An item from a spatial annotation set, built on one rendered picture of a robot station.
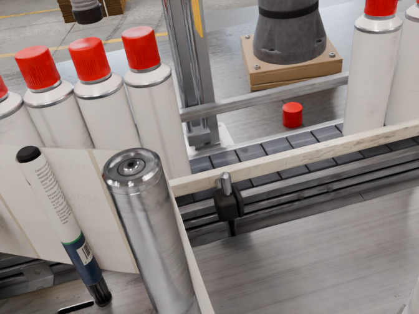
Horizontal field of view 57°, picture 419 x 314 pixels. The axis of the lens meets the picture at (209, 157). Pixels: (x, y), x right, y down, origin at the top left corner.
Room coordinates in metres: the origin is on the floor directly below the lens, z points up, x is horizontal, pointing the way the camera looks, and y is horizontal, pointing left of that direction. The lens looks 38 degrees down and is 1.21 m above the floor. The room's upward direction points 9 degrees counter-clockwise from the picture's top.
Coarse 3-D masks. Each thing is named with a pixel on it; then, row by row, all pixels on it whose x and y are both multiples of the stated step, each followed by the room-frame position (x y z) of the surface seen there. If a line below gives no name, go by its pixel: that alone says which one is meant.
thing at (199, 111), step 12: (348, 72) 0.46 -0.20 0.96; (300, 84) 0.45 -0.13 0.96; (312, 84) 0.44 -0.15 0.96; (324, 84) 0.45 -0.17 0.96; (336, 84) 0.45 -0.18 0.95; (240, 96) 0.44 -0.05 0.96; (252, 96) 0.44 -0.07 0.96; (264, 96) 0.44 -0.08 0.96; (276, 96) 0.44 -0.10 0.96; (288, 96) 0.44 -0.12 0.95; (192, 108) 0.43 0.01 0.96; (204, 108) 0.42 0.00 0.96; (216, 108) 0.43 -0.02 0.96; (228, 108) 0.43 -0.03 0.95; (240, 108) 0.43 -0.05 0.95
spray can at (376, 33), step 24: (384, 0) 0.41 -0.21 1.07; (360, 24) 0.42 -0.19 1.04; (384, 24) 0.40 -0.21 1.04; (360, 48) 0.41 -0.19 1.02; (384, 48) 0.40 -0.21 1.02; (360, 72) 0.41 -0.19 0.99; (384, 72) 0.40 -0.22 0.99; (360, 96) 0.41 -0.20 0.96; (384, 96) 0.40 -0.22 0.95; (360, 120) 0.40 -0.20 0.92; (384, 120) 0.41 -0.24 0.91
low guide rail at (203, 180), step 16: (384, 128) 0.39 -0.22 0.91; (400, 128) 0.38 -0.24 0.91; (416, 128) 0.39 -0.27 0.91; (320, 144) 0.37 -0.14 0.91; (336, 144) 0.37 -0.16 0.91; (352, 144) 0.37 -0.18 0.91; (368, 144) 0.38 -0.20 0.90; (256, 160) 0.36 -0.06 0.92; (272, 160) 0.36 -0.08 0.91; (288, 160) 0.36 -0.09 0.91; (304, 160) 0.36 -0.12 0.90; (192, 176) 0.35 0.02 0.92; (208, 176) 0.35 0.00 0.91; (240, 176) 0.35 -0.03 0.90; (256, 176) 0.35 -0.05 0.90; (176, 192) 0.34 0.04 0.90; (192, 192) 0.34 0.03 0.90
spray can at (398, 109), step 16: (416, 0) 0.44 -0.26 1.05; (416, 16) 0.42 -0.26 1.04; (416, 32) 0.41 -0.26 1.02; (400, 48) 0.43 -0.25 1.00; (416, 48) 0.41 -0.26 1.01; (400, 64) 0.43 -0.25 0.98; (416, 64) 0.41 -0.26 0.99; (400, 80) 0.42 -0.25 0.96; (416, 80) 0.41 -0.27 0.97; (400, 96) 0.42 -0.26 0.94; (416, 96) 0.41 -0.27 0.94; (400, 112) 0.41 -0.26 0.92; (416, 112) 0.40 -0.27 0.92
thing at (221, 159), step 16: (320, 128) 0.45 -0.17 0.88; (336, 128) 0.45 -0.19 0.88; (256, 144) 0.44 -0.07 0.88; (272, 144) 0.44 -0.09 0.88; (288, 144) 0.43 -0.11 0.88; (304, 144) 0.42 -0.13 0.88; (384, 144) 0.40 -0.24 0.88; (400, 144) 0.39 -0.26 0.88; (416, 144) 0.39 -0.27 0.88; (192, 160) 0.43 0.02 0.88; (208, 160) 0.42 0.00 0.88; (224, 160) 0.42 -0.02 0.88; (240, 160) 0.41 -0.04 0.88; (320, 160) 0.38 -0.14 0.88; (336, 160) 0.38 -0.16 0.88; (352, 160) 0.38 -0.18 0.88; (272, 176) 0.37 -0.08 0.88; (288, 176) 0.36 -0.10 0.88; (208, 192) 0.36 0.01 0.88
